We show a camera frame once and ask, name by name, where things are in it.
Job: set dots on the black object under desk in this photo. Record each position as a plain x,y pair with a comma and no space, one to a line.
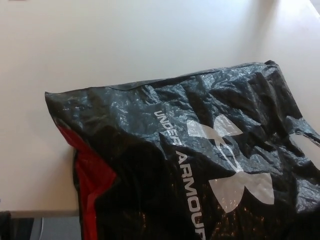
15,228

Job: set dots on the black Under Armour plastic bag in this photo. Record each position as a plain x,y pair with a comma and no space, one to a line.
200,175

